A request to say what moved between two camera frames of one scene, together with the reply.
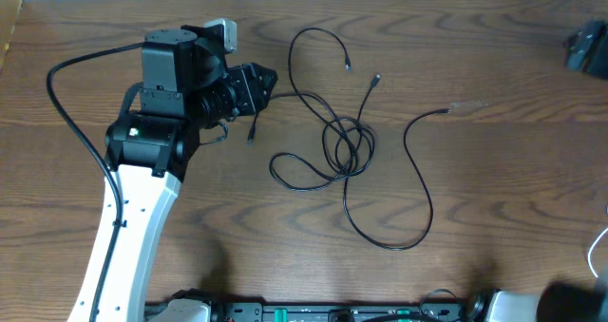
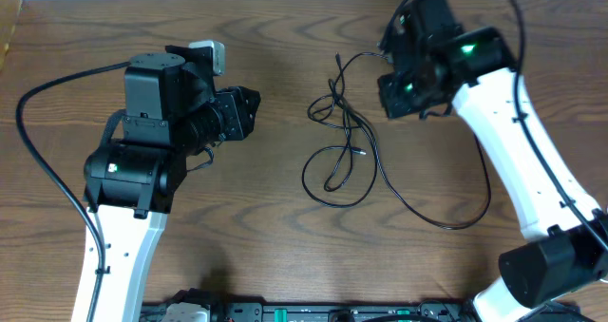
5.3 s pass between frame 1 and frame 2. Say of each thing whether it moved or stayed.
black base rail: stayed
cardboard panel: stayed
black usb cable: moved
